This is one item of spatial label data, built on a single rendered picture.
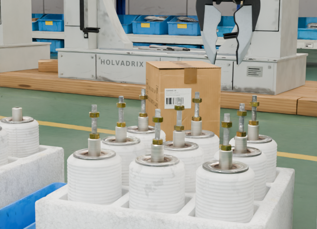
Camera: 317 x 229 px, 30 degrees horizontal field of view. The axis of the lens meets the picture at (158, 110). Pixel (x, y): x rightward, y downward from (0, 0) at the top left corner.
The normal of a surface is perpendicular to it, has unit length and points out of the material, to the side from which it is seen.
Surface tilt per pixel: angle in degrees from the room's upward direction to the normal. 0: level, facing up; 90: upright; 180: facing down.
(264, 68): 90
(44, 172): 90
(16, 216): 88
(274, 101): 90
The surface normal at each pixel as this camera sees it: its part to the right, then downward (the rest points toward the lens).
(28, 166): 0.92, 0.07
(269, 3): -0.50, 0.14
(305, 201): 0.01, -0.99
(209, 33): 0.01, 0.16
